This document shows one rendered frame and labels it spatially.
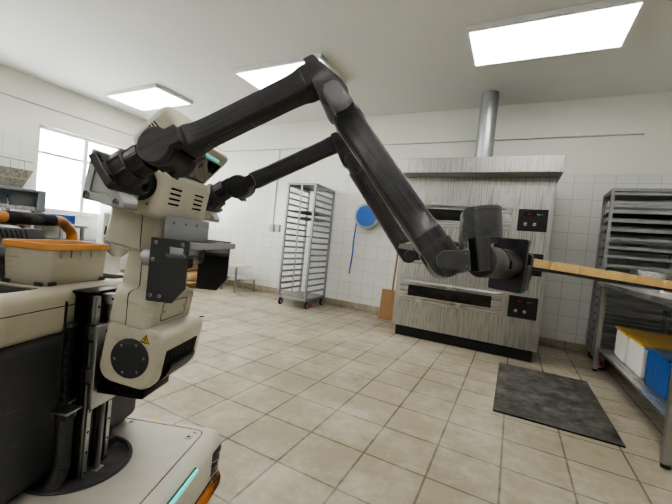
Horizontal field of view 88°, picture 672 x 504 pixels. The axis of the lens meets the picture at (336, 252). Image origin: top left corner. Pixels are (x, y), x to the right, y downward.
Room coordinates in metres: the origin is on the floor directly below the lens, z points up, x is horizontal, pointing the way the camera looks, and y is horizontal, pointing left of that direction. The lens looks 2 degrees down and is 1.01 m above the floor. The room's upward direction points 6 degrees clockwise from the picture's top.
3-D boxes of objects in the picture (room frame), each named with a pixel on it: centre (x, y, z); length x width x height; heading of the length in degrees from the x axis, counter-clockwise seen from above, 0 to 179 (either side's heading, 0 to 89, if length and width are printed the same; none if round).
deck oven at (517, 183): (4.09, -1.58, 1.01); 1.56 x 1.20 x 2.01; 63
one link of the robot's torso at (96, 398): (1.06, 0.53, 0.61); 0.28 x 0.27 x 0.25; 175
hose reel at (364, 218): (5.31, -0.42, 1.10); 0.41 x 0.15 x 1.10; 63
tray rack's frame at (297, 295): (5.35, 0.46, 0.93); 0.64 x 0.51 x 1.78; 156
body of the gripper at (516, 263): (0.66, -0.32, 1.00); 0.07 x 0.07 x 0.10; 40
